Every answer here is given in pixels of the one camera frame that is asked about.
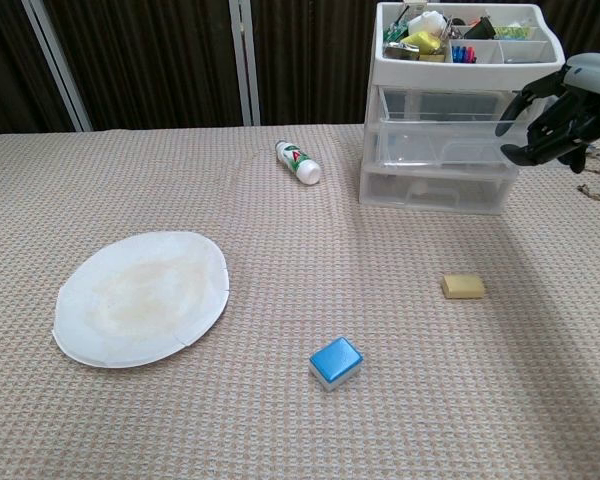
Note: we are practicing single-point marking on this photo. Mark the beige woven tablecloth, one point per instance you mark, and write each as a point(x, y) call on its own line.
point(280, 250)

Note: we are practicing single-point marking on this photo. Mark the dark pleated curtain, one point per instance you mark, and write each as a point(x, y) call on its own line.
point(155, 60)

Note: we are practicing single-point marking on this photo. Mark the white paper plate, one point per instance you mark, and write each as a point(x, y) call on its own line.
point(140, 300)

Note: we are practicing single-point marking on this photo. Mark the white bottle green label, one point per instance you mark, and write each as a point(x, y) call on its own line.
point(300, 164)

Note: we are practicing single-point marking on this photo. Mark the green printed packet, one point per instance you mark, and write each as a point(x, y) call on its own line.
point(395, 32)

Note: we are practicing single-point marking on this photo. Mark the grey metal frame post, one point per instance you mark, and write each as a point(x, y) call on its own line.
point(55, 65)
point(244, 60)

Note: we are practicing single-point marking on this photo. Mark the blue and red clips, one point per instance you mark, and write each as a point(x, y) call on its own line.
point(464, 54)

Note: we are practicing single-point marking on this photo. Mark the clear plastic drawer organizer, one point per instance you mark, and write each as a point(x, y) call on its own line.
point(470, 72)

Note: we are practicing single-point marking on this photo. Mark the yellow sponge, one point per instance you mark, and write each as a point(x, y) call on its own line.
point(422, 41)

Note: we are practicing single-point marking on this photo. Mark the black plastic object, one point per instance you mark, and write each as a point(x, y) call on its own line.
point(481, 30)

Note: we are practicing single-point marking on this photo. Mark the blue and white mahjong tile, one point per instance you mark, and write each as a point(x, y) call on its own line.
point(336, 361)

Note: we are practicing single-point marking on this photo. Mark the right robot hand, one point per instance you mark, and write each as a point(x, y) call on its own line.
point(595, 110)

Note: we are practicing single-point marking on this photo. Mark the clear plastic drawer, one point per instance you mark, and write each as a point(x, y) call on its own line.
point(380, 192)
point(374, 150)
point(415, 142)

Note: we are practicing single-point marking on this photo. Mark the green blue packet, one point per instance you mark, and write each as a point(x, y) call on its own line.
point(512, 32)

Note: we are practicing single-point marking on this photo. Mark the yellow sponge block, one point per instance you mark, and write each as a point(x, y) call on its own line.
point(462, 286)

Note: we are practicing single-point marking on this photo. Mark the silver foil wrapper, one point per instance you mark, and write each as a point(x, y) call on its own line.
point(402, 50)

